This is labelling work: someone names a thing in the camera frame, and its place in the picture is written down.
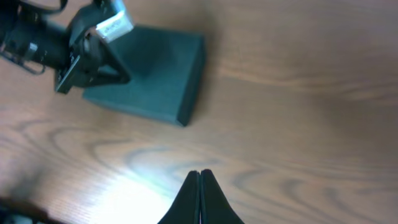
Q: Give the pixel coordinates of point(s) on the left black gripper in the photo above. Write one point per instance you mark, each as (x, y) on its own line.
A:
(91, 60)

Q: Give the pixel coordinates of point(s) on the black box with lid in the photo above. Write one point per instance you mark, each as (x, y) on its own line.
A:
(165, 66)

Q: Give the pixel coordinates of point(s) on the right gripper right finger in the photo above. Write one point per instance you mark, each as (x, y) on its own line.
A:
(214, 206)

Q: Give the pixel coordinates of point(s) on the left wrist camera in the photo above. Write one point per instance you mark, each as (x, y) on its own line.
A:
(115, 20)

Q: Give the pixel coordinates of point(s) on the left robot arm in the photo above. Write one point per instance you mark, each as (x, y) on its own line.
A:
(31, 41)

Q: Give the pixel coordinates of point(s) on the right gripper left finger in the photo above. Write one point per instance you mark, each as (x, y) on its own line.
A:
(185, 209)

